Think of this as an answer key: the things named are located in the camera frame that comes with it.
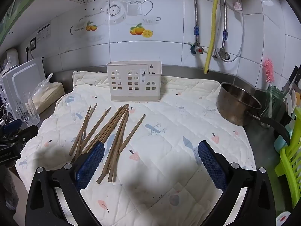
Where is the pink bottle brush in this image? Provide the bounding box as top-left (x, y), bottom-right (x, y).
top-left (263, 58), bottom-right (275, 118)

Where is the white plastic container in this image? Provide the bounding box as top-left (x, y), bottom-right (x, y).
top-left (5, 48), bottom-right (19, 67)

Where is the beige plastic utensil holder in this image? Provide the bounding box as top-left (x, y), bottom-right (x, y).
top-left (106, 61), bottom-right (163, 102)

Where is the water valve with red knob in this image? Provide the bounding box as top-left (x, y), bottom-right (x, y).
top-left (188, 42), bottom-right (204, 55)

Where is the thin white hose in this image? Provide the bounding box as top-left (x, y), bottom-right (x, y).
top-left (226, 5), bottom-right (245, 63)

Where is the clear glass tumbler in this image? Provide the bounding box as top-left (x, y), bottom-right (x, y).
top-left (16, 92), bottom-right (41, 128)

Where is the black-handled knife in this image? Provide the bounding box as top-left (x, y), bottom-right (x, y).
top-left (282, 66), bottom-right (299, 92)

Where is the wall power socket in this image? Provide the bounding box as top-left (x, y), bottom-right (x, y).
top-left (25, 37), bottom-right (37, 53)

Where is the yellow gas hose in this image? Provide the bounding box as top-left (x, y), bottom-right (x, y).
top-left (204, 0), bottom-right (223, 74)

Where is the steel water valve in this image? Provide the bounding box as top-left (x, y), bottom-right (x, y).
top-left (214, 48), bottom-right (230, 61)

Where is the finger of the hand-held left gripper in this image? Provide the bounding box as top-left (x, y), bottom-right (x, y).
top-left (14, 125), bottom-right (39, 144)

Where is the green window frame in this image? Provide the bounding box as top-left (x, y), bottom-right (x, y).
top-left (0, 0), bottom-right (46, 45)

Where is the braided steel hose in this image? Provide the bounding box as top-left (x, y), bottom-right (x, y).
top-left (192, 0), bottom-right (200, 46)
top-left (221, 0), bottom-right (234, 52)

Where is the white wall label sticker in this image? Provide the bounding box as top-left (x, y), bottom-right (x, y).
top-left (36, 23), bottom-right (51, 43)

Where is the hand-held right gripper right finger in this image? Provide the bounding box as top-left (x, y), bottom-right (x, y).
top-left (198, 140), bottom-right (276, 226)

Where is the white cutting board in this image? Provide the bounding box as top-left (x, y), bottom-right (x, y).
top-left (0, 57), bottom-right (46, 109)

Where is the bagged wooden box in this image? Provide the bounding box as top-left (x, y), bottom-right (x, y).
top-left (32, 73), bottom-right (65, 115)

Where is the person's left forearm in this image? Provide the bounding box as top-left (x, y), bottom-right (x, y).
top-left (0, 168), bottom-right (19, 226)

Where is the green glass jar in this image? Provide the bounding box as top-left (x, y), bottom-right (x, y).
top-left (260, 85), bottom-right (286, 128)

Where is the green plastic dish rack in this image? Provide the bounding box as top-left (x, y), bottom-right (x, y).
top-left (274, 120), bottom-right (301, 215)

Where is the quilted printed cloth mat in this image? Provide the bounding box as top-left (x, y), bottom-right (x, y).
top-left (15, 71), bottom-right (257, 226)

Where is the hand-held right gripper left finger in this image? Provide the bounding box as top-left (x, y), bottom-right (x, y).
top-left (25, 141), bottom-right (105, 226)

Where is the pile of wooden chopsticks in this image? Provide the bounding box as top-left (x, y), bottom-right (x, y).
top-left (69, 103), bottom-right (147, 184)

